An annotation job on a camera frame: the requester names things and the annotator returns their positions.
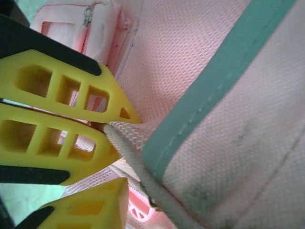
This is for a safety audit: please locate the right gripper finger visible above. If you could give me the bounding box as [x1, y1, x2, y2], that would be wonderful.
[14, 177, 129, 229]

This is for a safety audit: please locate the pink student backpack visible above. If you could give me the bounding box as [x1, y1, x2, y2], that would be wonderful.
[23, 0, 305, 229]

